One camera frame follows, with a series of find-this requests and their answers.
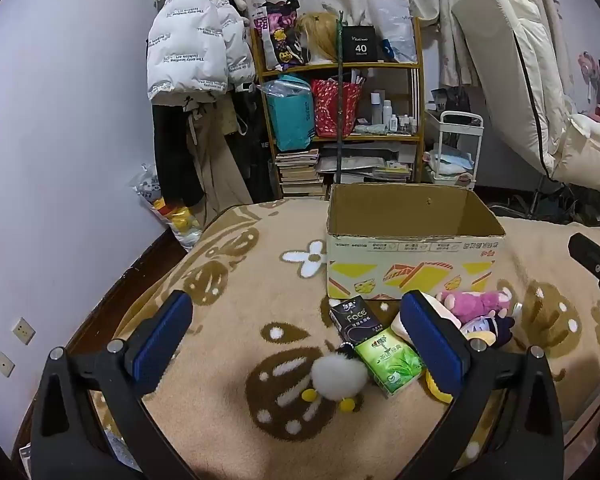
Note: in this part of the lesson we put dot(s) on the group of toiletry bottles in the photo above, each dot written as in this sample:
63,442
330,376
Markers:
387,115

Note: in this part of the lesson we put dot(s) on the teal shopping bag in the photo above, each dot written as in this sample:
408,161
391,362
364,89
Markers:
292,115

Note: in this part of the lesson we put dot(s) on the yellow plush toy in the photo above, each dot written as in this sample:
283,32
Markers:
437,391

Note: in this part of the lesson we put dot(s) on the dark purple plush toy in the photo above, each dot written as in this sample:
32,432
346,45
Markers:
500,332

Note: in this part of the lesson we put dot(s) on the beige hanging coat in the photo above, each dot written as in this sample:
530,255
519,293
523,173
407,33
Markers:
220,160

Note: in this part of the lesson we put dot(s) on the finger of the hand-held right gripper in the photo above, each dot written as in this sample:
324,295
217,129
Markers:
592,257

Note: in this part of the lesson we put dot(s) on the yellow wooden shelf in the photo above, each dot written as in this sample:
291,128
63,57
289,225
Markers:
380,65

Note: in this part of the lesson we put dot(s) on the folded light blue cloth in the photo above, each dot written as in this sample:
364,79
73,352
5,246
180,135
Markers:
452,162

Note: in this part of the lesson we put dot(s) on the pink plush bear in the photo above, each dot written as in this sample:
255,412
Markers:
472,302

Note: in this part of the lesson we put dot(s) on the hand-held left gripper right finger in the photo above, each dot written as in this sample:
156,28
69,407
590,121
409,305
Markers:
432,342

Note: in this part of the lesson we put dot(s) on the red gift bag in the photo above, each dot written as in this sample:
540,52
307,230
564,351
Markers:
330,110

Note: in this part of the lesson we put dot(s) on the plastic-wrapped toy bouquet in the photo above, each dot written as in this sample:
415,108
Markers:
177,220

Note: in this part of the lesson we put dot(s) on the black box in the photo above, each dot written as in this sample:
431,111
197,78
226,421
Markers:
360,45

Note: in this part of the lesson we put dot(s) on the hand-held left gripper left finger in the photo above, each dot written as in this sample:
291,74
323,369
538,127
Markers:
162,340

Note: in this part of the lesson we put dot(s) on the dark wooden bed frame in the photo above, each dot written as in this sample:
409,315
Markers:
130,272

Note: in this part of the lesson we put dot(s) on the green tissue pack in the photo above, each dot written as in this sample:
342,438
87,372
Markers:
387,360

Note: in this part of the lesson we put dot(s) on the white puffer jacket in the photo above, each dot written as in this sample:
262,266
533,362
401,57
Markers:
190,45

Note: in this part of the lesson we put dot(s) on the purple patterned bag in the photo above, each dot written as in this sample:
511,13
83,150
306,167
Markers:
277,35

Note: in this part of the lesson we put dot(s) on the black hanging garment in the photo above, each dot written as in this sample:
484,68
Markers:
172,160

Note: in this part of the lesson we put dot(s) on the blonde wig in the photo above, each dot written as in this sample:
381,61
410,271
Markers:
317,35

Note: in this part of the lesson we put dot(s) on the clear plastic bag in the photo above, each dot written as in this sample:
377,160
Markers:
392,20

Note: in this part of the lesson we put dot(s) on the thin green pole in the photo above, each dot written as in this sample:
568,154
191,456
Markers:
340,110

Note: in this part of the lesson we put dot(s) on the beige patterned blanket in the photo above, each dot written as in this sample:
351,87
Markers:
230,310

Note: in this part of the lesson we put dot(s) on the white wall outlet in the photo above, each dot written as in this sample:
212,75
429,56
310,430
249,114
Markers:
23,331
3,364

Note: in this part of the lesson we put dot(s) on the printed cardboard box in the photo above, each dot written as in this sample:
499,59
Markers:
405,270

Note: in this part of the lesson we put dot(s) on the white utility cart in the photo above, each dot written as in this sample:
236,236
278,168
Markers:
477,150

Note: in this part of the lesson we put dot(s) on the white folded mattress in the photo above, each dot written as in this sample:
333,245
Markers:
505,35

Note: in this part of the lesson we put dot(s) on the pile of magazines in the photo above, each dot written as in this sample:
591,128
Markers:
365,167

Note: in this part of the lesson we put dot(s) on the black tissue pack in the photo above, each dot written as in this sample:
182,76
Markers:
355,320

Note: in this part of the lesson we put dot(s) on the stack of books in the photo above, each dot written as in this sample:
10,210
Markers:
297,172

